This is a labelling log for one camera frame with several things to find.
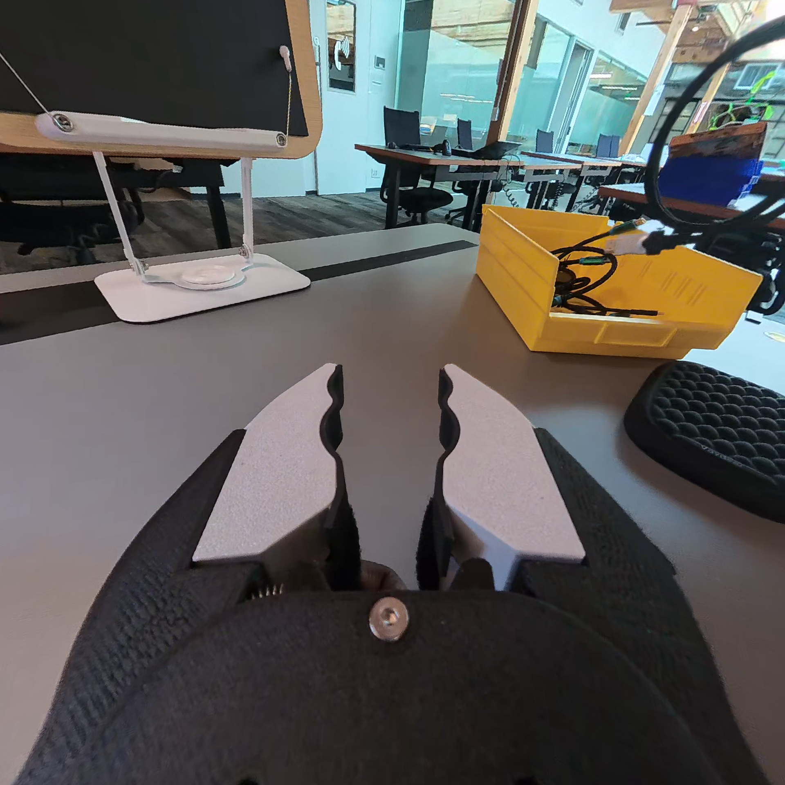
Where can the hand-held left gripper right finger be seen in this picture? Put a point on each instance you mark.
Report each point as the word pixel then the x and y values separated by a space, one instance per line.
pixel 509 490

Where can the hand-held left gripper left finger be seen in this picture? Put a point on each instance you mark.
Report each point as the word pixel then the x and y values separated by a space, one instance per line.
pixel 270 490

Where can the yellow plastic bin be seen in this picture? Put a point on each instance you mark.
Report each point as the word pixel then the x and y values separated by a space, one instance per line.
pixel 613 337

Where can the person's left hand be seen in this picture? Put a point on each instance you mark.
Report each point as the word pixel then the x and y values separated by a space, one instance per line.
pixel 380 575

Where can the white tablet stand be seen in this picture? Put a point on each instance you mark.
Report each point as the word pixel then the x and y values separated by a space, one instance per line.
pixel 202 294

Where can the black honeycomb wrist rest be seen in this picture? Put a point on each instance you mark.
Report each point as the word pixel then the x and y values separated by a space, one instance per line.
pixel 717 429

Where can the black laptop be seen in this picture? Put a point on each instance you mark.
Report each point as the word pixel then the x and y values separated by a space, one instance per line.
pixel 500 149

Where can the blue plastic bin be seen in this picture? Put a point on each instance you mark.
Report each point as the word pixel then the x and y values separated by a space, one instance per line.
pixel 705 181

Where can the wooden post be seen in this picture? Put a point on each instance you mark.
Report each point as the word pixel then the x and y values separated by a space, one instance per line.
pixel 515 61
pixel 656 73

